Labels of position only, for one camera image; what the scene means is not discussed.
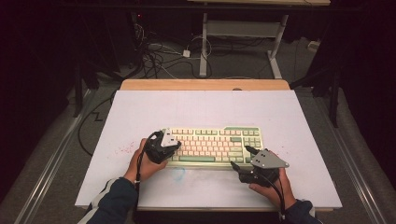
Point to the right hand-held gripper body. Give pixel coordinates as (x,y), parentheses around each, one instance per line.
(267,165)

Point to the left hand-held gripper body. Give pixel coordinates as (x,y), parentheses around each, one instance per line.
(162,149)

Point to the cream pink green keyboard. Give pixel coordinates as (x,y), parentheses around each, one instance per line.
(214,146)

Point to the person's left hand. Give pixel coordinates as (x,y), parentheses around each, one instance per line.
(144,169)

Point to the person's right hand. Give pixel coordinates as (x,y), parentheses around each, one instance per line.
(277,193)

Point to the white board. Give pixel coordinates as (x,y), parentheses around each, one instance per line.
(202,105)

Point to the wooden table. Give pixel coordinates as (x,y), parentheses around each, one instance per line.
(202,84)

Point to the black metal stand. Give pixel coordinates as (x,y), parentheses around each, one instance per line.
(334,99)

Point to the white power adapter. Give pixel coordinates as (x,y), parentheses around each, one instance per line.
(186,53)

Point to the metal floor rail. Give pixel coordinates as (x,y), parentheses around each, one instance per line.
(351,161)
(53,161)

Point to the white metal desk frame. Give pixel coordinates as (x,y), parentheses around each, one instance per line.
(239,28)

